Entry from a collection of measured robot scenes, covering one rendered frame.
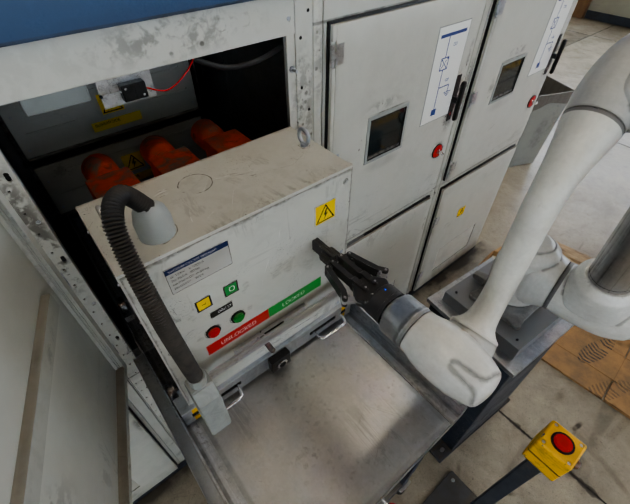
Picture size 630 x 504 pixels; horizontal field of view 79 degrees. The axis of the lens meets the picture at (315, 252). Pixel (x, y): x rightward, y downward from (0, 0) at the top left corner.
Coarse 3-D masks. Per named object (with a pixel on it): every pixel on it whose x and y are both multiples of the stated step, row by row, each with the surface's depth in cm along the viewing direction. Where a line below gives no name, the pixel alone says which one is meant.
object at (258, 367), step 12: (348, 312) 117; (312, 324) 107; (324, 324) 111; (300, 336) 105; (312, 336) 110; (276, 348) 101; (288, 348) 104; (264, 360) 99; (240, 372) 97; (252, 372) 99; (228, 384) 95; (240, 384) 98; (180, 396) 92; (228, 396) 98; (180, 408) 90; (192, 408) 90; (192, 420) 93
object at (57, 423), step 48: (0, 192) 64; (0, 240) 66; (0, 288) 62; (48, 288) 79; (0, 336) 58; (48, 336) 69; (0, 384) 55; (48, 384) 65; (96, 384) 90; (0, 432) 52; (48, 432) 64; (96, 432) 83; (0, 480) 50; (48, 480) 60; (96, 480) 76
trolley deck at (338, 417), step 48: (336, 336) 113; (288, 384) 103; (336, 384) 103; (384, 384) 103; (240, 432) 94; (288, 432) 94; (336, 432) 94; (384, 432) 94; (432, 432) 94; (240, 480) 87; (288, 480) 87; (336, 480) 87; (384, 480) 87
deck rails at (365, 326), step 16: (352, 304) 115; (352, 320) 117; (368, 320) 111; (368, 336) 113; (384, 336) 108; (144, 352) 106; (384, 352) 109; (400, 352) 105; (160, 368) 106; (400, 368) 106; (160, 384) 96; (416, 384) 102; (432, 384) 100; (432, 400) 99; (448, 400) 97; (176, 416) 96; (448, 416) 96; (192, 432) 94; (208, 448) 91; (208, 464) 89; (224, 464) 89; (224, 480) 86; (224, 496) 82; (240, 496) 84
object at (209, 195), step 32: (288, 128) 90; (224, 160) 81; (256, 160) 81; (288, 160) 81; (320, 160) 81; (160, 192) 73; (192, 192) 73; (224, 192) 73; (256, 192) 73; (288, 192) 72; (96, 224) 66; (128, 224) 66; (192, 224) 66; (224, 224) 66; (160, 256) 60
